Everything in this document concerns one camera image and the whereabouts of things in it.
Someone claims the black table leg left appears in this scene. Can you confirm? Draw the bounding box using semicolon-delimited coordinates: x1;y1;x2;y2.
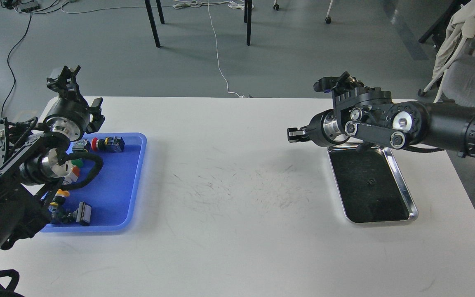
144;0;165;48

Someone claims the blue plastic tray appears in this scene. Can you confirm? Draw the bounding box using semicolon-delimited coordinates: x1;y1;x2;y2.
42;133;147;233

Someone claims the beige jacket on chair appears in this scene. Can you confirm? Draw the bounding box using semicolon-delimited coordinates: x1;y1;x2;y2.
423;0;475;104

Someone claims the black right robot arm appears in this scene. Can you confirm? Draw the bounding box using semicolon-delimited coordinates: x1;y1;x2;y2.
287;72;475;158

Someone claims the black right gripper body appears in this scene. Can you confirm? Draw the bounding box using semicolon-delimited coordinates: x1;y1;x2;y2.
308;111;344;147

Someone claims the black floor cable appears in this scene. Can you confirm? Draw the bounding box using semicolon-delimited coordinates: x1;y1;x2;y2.
0;0;63;183

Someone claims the yellow push button switch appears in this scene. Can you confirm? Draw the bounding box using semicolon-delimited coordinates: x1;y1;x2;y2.
50;189;70;206

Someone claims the black grey industrial part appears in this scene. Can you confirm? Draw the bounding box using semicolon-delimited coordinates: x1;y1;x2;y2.
48;201;92;226

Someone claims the black table leg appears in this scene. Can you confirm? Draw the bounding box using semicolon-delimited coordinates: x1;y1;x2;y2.
244;0;253;46
144;0;165;48

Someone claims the shiny metal tray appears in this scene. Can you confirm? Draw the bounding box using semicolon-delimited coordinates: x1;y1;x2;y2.
327;143;419;224

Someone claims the white floor cable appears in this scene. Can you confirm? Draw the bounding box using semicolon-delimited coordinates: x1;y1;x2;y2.
60;0;254;99

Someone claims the red emergency stop button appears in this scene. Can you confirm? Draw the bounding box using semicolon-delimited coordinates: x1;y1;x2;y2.
90;137;125;153

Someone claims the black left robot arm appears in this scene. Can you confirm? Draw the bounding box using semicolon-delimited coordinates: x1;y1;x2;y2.
0;66;105;297

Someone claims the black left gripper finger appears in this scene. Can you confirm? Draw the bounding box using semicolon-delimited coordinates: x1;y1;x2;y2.
46;65;82;103
85;97;106;134

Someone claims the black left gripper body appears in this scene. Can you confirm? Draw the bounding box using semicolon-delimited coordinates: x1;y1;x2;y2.
45;98;92;142

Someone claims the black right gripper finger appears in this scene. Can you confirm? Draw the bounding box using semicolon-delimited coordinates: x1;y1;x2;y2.
287;126;311;143

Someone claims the green push button switch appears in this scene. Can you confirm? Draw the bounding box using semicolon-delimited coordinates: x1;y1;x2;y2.
71;158;85;169

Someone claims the black table leg right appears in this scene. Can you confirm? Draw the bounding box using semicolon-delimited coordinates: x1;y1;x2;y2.
244;0;253;46

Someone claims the grey black connector block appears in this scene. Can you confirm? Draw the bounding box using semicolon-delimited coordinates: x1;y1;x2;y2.
71;139;91;153

